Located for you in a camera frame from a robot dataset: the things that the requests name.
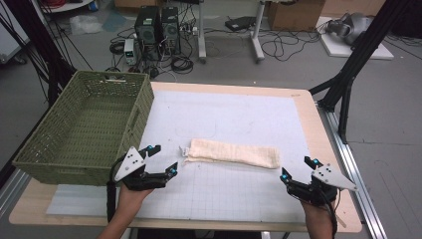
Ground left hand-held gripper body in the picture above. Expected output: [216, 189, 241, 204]
[113, 145, 169, 192]

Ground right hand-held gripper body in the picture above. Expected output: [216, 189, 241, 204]
[286, 162, 359, 206]

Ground cream towel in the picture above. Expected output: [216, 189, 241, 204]
[178, 137, 282, 170]

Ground green woven plastic basket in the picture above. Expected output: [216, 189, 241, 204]
[12, 70, 155, 187]

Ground person's left hand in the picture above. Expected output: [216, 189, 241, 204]
[116, 183, 154, 214]

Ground person's right hand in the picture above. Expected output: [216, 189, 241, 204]
[300, 198, 334, 227]

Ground white grid mat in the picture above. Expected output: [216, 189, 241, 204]
[45, 89, 315, 224]

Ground white bench power supply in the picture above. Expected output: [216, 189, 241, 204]
[123, 38, 139, 66]

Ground white floor board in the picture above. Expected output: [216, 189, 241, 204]
[316, 16, 395, 61]

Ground black computer tower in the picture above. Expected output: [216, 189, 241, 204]
[160, 6, 182, 56]
[133, 5, 164, 62]

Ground white desk leg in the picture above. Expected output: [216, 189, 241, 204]
[197, 0, 208, 64]
[250, 0, 267, 64]

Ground grey robot part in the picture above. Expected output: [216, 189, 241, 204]
[324, 12, 374, 46]

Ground clear plastic bag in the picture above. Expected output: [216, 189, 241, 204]
[69, 14, 105, 36]

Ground brown cardboard box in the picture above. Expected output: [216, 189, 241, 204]
[267, 0, 326, 33]

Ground flat black device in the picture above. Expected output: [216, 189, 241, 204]
[224, 15, 259, 33]

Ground aluminium rail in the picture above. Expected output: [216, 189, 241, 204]
[0, 167, 32, 217]
[317, 102, 389, 239]

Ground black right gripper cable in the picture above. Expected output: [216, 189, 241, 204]
[317, 186, 342, 239]

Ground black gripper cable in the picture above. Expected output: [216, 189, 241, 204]
[105, 156, 126, 223]
[317, 186, 342, 239]

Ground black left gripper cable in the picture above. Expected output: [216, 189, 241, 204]
[105, 156, 126, 223]

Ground coiled black cable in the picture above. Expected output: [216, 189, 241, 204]
[170, 55, 195, 75]

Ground black metal stand frame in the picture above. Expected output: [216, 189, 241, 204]
[0, 0, 78, 108]
[308, 0, 413, 145]

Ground loose black floor cables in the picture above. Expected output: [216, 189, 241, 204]
[260, 29, 323, 63]

